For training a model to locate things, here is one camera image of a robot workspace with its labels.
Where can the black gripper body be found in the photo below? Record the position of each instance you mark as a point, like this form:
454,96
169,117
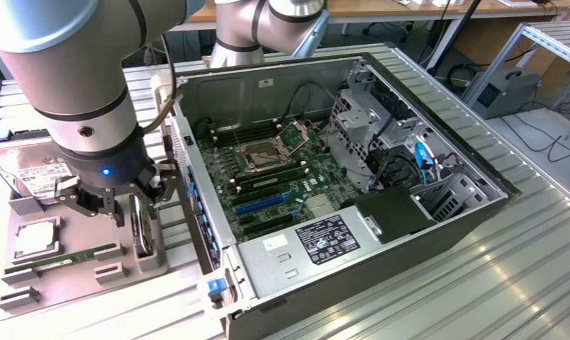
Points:
110,166

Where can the green graphics card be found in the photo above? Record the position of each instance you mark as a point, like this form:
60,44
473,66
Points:
144,233

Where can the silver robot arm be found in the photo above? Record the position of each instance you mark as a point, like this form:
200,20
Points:
68,71

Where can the grey parts rack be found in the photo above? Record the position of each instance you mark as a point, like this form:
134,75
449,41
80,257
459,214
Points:
77,244

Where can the silver CPU chip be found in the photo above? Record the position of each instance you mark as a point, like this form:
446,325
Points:
34,239

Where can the black expansion slot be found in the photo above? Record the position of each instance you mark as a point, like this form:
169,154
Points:
256,198
267,221
271,229

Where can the green RAM stick white label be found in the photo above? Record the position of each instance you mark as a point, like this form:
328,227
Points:
58,263

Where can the silver hard disk drive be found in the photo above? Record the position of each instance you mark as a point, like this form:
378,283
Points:
15,166

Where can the blue expansion slot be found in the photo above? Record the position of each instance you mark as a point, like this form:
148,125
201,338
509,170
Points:
261,207

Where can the thin metal locking lever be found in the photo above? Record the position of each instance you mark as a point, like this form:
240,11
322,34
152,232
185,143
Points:
236,134

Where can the CPU socket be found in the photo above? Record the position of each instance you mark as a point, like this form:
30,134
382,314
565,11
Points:
264,156

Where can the blue case latch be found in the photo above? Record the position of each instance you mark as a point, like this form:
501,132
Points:
216,287

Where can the silver socket cover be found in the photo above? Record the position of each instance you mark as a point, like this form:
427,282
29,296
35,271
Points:
295,136

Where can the green motherboard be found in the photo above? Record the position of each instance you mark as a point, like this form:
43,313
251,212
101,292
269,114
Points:
316,177

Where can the grey power supply unit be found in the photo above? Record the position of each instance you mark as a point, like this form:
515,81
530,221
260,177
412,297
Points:
276,269

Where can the silver chipset heatsink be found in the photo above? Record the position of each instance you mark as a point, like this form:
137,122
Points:
318,207

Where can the silver metal drive cage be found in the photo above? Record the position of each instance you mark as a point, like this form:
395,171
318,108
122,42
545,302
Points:
356,117

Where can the wooden top desk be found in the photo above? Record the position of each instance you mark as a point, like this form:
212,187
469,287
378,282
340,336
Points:
390,12
200,17

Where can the black plastic shroud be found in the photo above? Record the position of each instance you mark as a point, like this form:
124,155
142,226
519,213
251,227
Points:
390,216

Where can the open black PC case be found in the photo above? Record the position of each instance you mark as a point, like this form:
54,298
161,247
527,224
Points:
360,301

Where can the silver perforated disk bay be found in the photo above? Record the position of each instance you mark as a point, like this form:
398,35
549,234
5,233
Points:
449,207

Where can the grey equipment box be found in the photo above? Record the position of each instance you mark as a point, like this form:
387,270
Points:
507,93

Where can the aluminium frame table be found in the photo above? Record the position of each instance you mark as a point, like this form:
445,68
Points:
557,37

